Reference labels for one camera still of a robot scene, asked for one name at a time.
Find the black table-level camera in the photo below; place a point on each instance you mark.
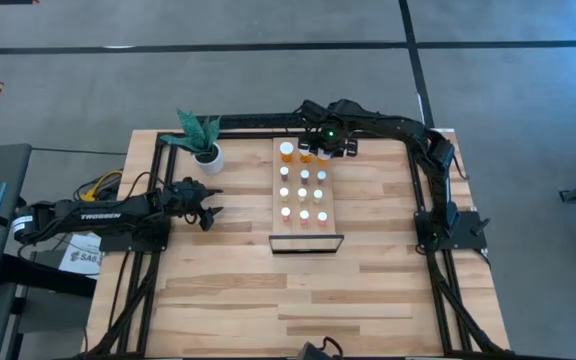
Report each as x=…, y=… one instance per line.
x=313, y=351

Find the green pill bottle white cap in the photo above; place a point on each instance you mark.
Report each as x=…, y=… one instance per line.
x=284, y=192
x=317, y=195
x=302, y=194

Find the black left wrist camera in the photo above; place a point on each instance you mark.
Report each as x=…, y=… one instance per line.
x=190, y=186

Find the black aluminium table frame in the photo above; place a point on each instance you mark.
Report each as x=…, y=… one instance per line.
x=160, y=165

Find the white round plant pot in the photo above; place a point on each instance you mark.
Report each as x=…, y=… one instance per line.
x=214, y=165

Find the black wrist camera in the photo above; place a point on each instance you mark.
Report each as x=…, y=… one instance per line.
x=190, y=186
x=313, y=111

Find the orange pill bottle white cap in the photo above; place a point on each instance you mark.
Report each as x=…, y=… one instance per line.
x=286, y=150
x=324, y=156
x=306, y=158

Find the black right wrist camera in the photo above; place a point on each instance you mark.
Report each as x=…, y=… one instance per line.
x=313, y=111

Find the black frame wooden shelf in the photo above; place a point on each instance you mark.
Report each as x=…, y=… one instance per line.
x=293, y=230

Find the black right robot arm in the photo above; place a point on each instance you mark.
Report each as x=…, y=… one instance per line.
x=438, y=170

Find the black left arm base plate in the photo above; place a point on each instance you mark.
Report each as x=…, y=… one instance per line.
x=133, y=242

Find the pink pill bottle white cap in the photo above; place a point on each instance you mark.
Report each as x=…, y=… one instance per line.
x=286, y=213
x=322, y=217
x=304, y=215

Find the green snake plant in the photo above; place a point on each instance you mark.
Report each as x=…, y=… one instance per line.
x=195, y=135

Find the white printed paper sheet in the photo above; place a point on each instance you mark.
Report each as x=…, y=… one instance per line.
x=85, y=257

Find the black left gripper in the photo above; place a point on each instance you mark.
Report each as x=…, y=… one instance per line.
x=183, y=200

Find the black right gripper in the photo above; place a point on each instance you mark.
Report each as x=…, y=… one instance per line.
x=330, y=135

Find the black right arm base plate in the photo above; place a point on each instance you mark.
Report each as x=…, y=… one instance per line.
x=468, y=232

